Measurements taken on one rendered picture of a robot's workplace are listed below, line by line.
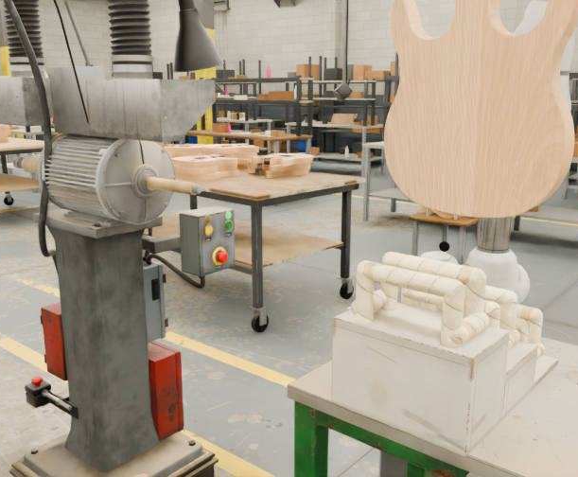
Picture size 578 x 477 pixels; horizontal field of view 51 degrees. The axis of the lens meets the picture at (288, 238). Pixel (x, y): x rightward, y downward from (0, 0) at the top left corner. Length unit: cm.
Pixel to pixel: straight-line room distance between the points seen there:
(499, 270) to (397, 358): 107
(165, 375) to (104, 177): 78
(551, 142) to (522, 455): 51
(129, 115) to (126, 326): 77
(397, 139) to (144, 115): 62
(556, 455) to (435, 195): 49
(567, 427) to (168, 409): 142
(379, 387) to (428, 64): 59
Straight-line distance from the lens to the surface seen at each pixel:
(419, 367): 105
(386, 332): 107
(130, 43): 162
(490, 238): 209
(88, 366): 208
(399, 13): 123
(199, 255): 197
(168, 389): 222
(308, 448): 131
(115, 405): 213
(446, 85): 118
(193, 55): 167
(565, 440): 118
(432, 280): 101
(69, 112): 194
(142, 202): 180
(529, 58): 112
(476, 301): 108
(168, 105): 148
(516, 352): 125
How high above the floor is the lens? 150
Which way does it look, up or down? 14 degrees down
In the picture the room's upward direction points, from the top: straight up
